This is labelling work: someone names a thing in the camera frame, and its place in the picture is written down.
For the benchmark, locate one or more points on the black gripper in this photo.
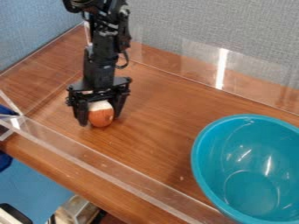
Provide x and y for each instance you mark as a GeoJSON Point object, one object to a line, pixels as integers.
{"type": "Point", "coordinates": [82, 91]}

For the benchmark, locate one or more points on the brown and white toy mushroom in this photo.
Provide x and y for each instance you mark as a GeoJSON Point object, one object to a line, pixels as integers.
{"type": "Point", "coordinates": [100, 113]}

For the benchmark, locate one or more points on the blue plastic bowl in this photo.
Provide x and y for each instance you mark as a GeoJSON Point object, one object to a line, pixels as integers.
{"type": "Point", "coordinates": [244, 162]}

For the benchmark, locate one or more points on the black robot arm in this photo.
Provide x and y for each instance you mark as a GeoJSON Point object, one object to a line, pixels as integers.
{"type": "Point", "coordinates": [107, 18]}

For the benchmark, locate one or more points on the blue object at left edge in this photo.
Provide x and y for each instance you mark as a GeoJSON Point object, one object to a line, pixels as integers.
{"type": "Point", "coordinates": [5, 160]}

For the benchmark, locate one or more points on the clear acrylic front barrier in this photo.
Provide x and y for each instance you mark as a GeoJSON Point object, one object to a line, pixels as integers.
{"type": "Point", "coordinates": [134, 197]}

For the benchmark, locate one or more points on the clear acrylic barrier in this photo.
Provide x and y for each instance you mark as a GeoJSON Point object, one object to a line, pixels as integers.
{"type": "Point", "coordinates": [230, 71]}
{"type": "Point", "coordinates": [134, 197]}

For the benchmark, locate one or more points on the clear plastic box below table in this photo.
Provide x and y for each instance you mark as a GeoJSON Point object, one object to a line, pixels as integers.
{"type": "Point", "coordinates": [75, 211]}

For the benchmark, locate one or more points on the clear acrylic back barrier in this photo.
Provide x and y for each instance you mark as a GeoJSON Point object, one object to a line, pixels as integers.
{"type": "Point", "coordinates": [230, 71]}

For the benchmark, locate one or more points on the black and white object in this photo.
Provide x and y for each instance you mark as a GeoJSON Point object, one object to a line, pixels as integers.
{"type": "Point", "coordinates": [12, 216]}

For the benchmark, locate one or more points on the clear acrylic left bracket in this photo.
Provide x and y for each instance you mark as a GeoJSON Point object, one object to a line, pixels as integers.
{"type": "Point", "coordinates": [5, 132]}

